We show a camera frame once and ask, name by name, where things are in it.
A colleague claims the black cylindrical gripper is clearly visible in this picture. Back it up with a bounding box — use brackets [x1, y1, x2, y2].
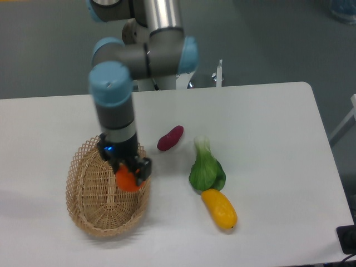
[97, 133, 152, 186]

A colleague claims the orange fruit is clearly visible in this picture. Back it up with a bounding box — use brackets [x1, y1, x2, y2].
[115, 164, 146, 192]

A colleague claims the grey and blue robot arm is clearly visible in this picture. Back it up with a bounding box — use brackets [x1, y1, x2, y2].
[86, 1, 199, 189]

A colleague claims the oval woven wicker basket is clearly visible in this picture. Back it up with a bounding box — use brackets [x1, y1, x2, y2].
[66, 136, 150, 238]

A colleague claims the purple sweet potato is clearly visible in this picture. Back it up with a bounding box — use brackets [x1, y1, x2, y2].
[157, 125, 184, 151]

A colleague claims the green bok choy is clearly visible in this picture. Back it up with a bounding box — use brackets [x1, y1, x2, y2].
[189, 136, 226, 191]

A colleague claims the yellow mango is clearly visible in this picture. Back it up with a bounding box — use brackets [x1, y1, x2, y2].
[201, 189, 238, 230]

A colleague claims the black device at table edge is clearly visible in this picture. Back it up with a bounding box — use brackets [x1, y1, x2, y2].
[336, 225, 355, 255]

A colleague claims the blue object top right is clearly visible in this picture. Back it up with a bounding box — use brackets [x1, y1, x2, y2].
[329, 0, 355, 25]

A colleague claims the white frame at right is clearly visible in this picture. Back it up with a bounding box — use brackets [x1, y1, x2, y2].
[329, 94, 355, 147]

